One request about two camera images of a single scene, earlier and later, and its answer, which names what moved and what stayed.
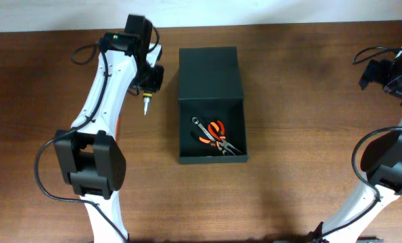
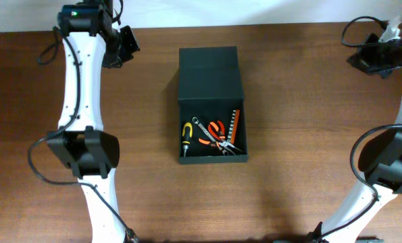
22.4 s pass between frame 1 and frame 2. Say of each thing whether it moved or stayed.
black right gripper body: moved
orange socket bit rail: moved
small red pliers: stayed
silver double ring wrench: stayed
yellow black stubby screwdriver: moved
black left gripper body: moved
